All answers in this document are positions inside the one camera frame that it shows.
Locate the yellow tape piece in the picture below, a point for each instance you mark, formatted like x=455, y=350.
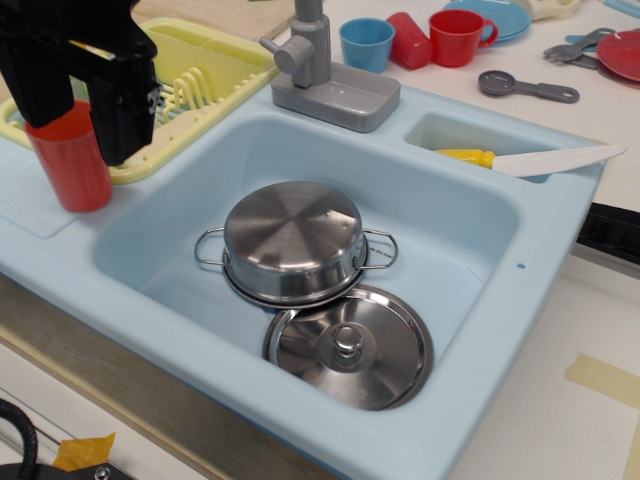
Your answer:
x=76, y=454

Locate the steel pot upside down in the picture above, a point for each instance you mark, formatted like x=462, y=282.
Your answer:
x=290, y=245

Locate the white yellow toy knife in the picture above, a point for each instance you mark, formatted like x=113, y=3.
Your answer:
x=537, y=163

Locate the red tumbler lying down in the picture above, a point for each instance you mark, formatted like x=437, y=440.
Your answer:
x=411, y=47

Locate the red mug with handle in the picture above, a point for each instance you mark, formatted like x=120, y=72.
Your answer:
x=457, y=35

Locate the blue plastic plate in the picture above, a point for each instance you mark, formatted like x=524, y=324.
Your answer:
x=511, y=19

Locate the grey toy spoon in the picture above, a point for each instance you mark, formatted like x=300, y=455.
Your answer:
x=499, y=83

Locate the blue toy utensil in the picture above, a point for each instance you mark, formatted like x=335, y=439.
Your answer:
x=577, y=39

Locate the steel pot lid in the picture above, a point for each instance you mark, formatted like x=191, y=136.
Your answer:
x=367, y=349

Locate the yellow dish rack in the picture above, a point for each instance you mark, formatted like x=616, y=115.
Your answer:
x=205, y=74

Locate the beige masking tape strip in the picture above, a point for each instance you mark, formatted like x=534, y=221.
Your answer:
x=606, y=379

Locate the grey toy knife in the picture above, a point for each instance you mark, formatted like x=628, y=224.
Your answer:
x=595, y=37

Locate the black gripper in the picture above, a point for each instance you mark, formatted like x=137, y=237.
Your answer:
x=97, y=42

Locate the grey toy fork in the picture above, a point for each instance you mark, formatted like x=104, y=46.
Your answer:
x=571, y=54

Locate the light blue toy sink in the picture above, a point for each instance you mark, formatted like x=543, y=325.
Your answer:
x=478, y=253

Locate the blue plastic cup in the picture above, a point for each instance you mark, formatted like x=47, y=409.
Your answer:
x=366, y=43

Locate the red plastic plate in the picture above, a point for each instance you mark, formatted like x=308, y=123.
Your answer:
x=619, y=52

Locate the red plastic tumbler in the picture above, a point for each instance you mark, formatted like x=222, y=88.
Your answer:
x=69, y=154

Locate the grey toy faucet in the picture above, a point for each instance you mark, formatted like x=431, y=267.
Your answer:
x=311, y=83

